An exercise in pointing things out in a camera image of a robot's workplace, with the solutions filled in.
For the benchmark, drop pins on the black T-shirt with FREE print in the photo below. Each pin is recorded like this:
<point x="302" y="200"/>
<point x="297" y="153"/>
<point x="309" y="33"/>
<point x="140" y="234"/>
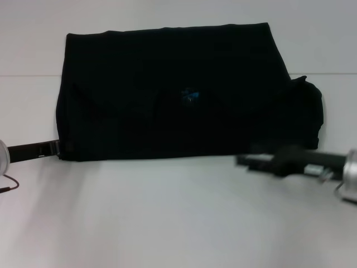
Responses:
<point x="167" y="97"/>

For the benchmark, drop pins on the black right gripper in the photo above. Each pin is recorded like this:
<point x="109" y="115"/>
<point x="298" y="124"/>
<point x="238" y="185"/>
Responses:
<point x="306" y="162"/>

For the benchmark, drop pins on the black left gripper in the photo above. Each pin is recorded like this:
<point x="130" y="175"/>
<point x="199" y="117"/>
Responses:
<point x="28" y="152"/>

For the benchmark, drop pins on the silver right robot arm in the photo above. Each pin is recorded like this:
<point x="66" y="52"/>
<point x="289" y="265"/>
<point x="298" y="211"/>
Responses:
<point x="350" y="176"/>

